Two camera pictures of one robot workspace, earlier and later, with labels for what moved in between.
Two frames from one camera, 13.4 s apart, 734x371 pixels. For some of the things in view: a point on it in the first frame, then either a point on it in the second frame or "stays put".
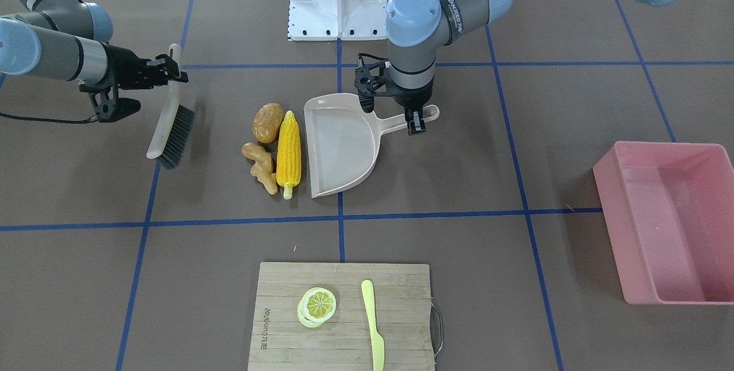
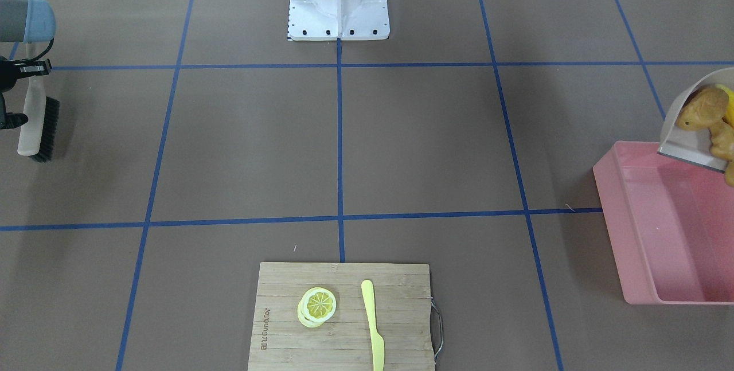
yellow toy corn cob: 289,155 → 729,117
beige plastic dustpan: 342,140 → 692,148
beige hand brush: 171,143 → 38,136
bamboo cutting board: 281,342 stays put
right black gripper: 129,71 → 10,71
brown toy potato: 267,122 → 702,108
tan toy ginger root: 262,167 → 722,147
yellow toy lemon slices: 316,305 stays put
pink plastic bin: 669,210 stays put
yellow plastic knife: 367,288 stays put
